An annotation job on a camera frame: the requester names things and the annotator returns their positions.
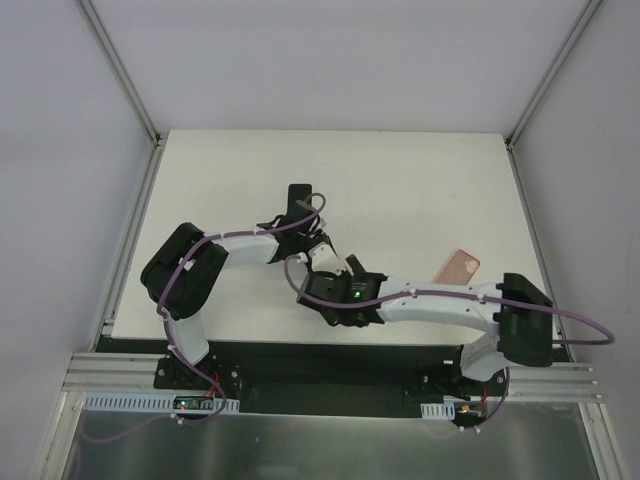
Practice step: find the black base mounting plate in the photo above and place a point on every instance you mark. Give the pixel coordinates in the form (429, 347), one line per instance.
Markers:
(379, 381)

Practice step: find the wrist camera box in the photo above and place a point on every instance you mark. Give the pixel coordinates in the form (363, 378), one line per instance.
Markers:
(323, 258)
(306, 206)

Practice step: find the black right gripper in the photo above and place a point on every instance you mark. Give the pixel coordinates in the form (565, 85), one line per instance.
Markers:
(310, 291)

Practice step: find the black smartphone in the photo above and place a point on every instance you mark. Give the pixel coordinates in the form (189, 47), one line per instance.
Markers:
(297, 191)

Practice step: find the white cable duct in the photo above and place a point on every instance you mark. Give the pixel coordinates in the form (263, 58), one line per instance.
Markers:
(159, 403)
(438, 411)

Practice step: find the aluminium table edge rail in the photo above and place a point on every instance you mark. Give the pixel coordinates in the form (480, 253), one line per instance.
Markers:
(108, 372)

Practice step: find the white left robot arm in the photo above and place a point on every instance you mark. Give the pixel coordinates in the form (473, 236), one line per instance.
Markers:
(181, 275)

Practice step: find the aluminium frame post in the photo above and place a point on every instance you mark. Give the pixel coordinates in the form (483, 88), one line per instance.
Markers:
(578, 29)
(107, 46)

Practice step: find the left aluminium frame post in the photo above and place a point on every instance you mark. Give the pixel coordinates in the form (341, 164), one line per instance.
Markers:
(107, 46)

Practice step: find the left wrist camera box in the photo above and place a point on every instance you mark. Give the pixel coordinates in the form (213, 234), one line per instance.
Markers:
(306, 206)

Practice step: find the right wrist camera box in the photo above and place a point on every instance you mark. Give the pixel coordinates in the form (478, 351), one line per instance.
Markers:
(323, 258)

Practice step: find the right aluminium frame post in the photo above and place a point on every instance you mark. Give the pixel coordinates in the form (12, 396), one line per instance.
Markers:
(578, 29)

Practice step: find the left white cable duct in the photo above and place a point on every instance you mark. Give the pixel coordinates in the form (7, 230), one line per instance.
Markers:
(159, 403)

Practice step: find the pink silicone phone case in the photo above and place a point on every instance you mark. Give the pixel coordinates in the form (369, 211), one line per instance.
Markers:
(459, 269)

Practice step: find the right white cable duct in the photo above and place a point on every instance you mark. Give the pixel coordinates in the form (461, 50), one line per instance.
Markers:
(438, 411)

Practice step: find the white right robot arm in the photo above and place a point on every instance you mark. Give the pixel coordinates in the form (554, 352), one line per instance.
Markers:
(513, 316)

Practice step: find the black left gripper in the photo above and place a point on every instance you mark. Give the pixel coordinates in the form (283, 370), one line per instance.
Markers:
(316, 240)

